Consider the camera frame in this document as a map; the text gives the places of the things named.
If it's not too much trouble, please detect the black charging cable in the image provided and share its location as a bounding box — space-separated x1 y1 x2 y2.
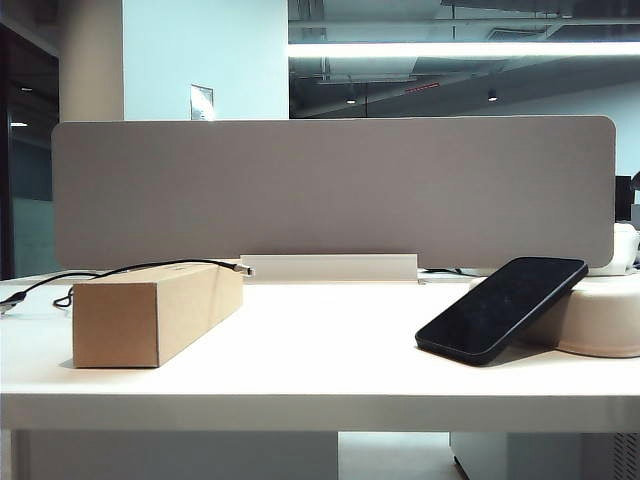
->
0 257 257 321

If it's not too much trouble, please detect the black smartphone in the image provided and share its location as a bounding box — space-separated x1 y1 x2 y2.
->
414 256 590 367

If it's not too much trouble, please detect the grey fabric desk divider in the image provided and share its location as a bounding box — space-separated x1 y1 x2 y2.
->
51 115 617 271

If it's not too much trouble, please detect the long brown cardboard box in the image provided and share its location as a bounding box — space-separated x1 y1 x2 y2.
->
72 263 245 370

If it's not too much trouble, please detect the long ceiling light strip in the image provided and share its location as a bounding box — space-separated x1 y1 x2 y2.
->
288 40 640 59

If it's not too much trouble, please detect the beige pulp tray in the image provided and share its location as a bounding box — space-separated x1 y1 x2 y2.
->
467 277 640 359

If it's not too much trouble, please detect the beige round pillar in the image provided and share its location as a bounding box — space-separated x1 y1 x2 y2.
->
57 0 125 122

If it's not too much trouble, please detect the white rounded appliance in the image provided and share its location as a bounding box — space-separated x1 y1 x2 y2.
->
587 222 640 279

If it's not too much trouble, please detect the dark monitor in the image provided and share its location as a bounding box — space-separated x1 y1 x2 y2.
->
615 174 634 221

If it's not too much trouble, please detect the white desk cable cover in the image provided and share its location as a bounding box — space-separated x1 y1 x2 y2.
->
239 253 419 285

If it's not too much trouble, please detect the wall poster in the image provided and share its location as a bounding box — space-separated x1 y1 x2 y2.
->
189 83 216 121

